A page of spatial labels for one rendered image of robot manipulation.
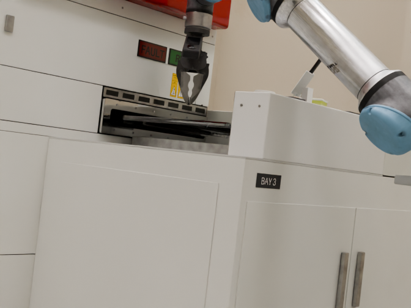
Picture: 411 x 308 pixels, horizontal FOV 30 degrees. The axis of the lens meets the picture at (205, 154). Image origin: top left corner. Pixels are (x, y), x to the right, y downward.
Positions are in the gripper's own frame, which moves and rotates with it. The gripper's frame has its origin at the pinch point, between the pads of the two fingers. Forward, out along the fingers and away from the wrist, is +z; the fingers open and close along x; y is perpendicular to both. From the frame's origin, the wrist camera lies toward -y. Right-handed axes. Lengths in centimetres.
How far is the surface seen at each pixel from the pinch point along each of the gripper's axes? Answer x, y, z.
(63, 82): 32.6, -14.0, 0.2
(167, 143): 4.3, -6.2, 12.8
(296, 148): -25, -43, 11
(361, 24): -88, 202, -68
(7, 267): 39, -22, 48
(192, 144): -2.3, -12.0, 12.3
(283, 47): -51, 239, -56
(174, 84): 5.1, 17.4, -5.5
